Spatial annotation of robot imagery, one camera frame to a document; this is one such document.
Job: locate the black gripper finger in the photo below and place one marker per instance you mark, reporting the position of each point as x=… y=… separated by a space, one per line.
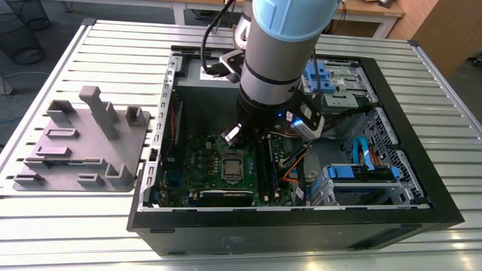
x=231 y=135

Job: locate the silver CPU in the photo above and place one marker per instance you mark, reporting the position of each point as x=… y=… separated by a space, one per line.
x=231 y=168

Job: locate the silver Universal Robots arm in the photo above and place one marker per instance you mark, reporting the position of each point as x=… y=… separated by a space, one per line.
x=271 y=56

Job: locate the CPU socket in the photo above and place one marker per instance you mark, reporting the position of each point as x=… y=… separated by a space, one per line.
x=234 y=180

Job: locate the black RAM slot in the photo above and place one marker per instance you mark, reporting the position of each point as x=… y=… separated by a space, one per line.
x=263 y=169
x=273 y=169

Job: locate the green motherboard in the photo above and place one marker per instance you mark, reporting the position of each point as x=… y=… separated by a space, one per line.
x=195 y=169

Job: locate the blue plastic drive latch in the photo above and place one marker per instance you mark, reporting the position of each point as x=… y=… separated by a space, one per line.
x=327 y=82

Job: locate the black graphics card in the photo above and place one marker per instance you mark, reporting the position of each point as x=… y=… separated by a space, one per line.
x=223 y=199

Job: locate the grey metal drive cage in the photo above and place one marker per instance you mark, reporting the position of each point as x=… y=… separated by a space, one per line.
x=346 y=101

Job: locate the grey power supply unit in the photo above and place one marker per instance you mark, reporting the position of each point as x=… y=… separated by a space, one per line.
x=193 y=73

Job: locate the hard disk in blue carrier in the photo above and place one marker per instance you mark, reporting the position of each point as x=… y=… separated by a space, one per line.
x=341 y=172

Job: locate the black open PC case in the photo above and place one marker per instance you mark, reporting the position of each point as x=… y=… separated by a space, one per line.
x=263 y=234

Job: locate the grey plastic parts rack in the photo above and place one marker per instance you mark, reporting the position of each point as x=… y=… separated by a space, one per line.
x=87 y=146

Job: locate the white framed desk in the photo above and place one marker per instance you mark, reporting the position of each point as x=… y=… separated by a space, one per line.
x=178 y=15

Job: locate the green RAM stick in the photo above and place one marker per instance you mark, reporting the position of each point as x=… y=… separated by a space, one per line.
x=64 y=163

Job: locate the wooden desk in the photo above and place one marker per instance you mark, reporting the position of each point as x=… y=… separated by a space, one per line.
x=377 y=11

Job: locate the wooden cabinet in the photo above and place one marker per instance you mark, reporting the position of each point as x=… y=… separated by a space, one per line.
x=444 y=34

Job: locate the black mesh bin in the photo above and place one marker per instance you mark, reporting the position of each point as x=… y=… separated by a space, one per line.
x=23 y=42

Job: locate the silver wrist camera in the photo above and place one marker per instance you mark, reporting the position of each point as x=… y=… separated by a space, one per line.
x=231 y=60
x=310 y=127

